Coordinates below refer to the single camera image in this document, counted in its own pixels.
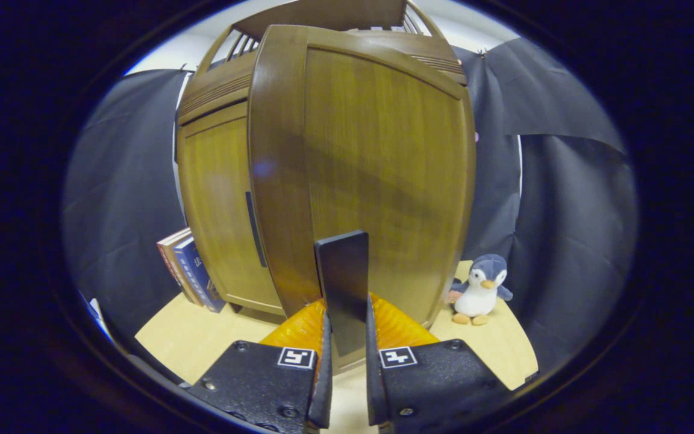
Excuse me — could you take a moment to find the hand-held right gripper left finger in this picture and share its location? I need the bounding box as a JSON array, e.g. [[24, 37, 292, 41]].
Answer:
[[187, 300, 333, 433]]

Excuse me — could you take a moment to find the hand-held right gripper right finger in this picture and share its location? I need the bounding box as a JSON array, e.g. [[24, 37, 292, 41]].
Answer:
[[365, 294, 511, 433]]

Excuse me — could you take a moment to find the wooden shoe cabinet door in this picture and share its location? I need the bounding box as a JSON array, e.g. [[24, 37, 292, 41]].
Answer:
[[248, 24, 477, 374], [177, 102, 284, 315]]

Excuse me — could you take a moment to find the wooden double-door shoe cabinet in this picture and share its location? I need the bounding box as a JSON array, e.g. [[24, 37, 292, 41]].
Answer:
[[173, 0, 477, 374]]

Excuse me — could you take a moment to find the wooden cabinet drawer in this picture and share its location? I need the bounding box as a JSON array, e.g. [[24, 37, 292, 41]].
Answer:
[[177, 33, 468, 126]]

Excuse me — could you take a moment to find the penguin plush toy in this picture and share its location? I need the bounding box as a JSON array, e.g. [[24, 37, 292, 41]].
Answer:
[[447, 253, 514, 326]]

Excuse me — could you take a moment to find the blue book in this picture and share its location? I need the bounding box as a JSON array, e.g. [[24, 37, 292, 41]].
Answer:
[[173, 236, 227, 314]]

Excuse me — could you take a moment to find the black backdrop cloth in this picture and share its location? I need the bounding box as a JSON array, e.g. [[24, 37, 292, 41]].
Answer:
[[63, 37, 640, 374]]

